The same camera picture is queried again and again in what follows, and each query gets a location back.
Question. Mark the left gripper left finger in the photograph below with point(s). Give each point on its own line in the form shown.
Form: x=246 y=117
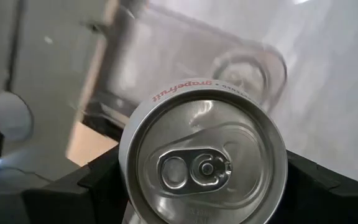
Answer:
x=73 y=199

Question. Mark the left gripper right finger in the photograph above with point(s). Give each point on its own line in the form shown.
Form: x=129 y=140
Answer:
x=328 y=202

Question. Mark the white grapefruit soda can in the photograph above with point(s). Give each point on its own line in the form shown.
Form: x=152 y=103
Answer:
x=244 y=73
x=204 y=140

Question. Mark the grey round stand base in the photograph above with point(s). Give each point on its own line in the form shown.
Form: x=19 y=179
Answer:
x=11 y=115

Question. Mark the clear plastic bin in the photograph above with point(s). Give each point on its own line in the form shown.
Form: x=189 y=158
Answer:
x=172 y=56

